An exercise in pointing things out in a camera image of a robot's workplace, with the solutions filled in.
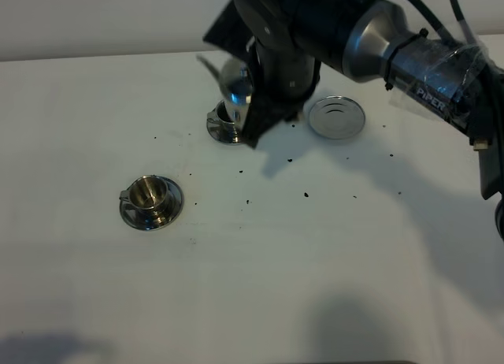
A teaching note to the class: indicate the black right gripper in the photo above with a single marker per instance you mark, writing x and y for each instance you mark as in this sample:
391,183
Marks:
294,37

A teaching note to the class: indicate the stainless steel teapot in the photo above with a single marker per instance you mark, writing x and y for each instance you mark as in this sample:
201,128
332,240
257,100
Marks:
236,86

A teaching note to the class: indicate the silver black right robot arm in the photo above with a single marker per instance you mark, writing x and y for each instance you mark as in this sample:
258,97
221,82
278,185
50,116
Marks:
454,79

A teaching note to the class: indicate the far stainless steel teacup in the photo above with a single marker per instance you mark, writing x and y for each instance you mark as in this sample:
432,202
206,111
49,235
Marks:
218,120

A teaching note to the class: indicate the stainless steel teacup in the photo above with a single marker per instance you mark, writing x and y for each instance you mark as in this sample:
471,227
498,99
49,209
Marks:
218,120
148,195

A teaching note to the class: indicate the round steel teapot saucer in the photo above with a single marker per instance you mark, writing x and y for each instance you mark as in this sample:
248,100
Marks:
337,118

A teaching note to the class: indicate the near stainless steel teacup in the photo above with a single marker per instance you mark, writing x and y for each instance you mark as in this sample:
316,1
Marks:
148,195

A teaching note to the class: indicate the far steel saucer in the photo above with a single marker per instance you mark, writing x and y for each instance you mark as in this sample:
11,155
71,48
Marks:
228,138

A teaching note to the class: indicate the near steel saucer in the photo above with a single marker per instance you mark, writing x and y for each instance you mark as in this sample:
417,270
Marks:
144,222

